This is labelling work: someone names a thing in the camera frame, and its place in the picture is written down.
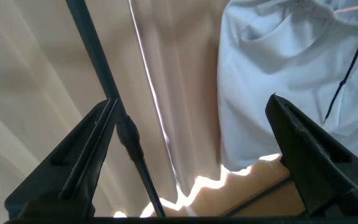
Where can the beige curtain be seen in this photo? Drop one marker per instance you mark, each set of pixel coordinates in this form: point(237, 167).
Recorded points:
point(26, 62)

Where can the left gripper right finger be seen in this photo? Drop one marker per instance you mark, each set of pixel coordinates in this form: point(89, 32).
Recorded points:
point(322, 180)

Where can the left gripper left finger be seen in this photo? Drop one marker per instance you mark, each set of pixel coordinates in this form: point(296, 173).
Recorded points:
point(36, 193)

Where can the black clothes rack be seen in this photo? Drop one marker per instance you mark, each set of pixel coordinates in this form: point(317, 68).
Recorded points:
point(92, 46)

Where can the pink clothes hanger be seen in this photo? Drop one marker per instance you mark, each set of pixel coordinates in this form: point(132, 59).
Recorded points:
point(356, 7)

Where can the pale grey shorts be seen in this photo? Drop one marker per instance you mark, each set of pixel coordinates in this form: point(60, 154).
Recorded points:
point(275, 93)

